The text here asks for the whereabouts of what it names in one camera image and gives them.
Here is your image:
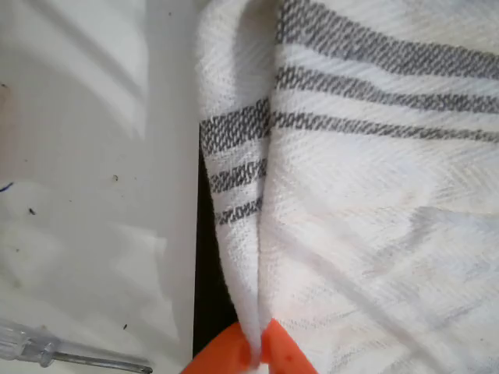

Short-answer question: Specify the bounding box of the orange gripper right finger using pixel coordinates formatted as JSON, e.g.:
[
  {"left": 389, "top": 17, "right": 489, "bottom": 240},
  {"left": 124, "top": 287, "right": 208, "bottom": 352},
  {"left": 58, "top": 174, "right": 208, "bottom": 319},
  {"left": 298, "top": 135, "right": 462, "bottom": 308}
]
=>
[{"left": 260, "top": 318, "right": 319, "bottom": 374}]

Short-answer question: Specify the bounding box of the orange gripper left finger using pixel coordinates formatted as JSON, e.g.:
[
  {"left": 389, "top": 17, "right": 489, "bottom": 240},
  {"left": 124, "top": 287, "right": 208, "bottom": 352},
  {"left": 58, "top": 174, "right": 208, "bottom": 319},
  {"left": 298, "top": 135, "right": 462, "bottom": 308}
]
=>
[{"left": 182, "top": 321, "right": 255, "bottom": 374}]

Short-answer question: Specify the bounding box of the white striped towel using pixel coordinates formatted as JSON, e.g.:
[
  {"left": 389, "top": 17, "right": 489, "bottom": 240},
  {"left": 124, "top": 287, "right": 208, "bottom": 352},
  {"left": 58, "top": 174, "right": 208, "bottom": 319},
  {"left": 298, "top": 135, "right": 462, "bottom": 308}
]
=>
[{"left": 194, "top": 0, "right": 499, "bottom": 374}]

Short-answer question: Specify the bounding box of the dark grey desk mat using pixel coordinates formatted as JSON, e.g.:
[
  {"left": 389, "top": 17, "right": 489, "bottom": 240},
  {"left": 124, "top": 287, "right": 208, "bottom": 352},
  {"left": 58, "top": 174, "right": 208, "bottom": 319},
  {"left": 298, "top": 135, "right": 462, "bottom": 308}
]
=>
[{"left": 193, "top": 143, "right": 240, "bottom": 358}]

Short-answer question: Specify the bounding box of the clear-handled screwdriver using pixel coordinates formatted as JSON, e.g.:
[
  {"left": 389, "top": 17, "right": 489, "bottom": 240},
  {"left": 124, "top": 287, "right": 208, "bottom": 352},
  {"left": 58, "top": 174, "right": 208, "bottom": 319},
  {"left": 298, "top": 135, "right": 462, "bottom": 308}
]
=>
[{"left": 0, "top": 316, "right": 154, "bottom": 374}]

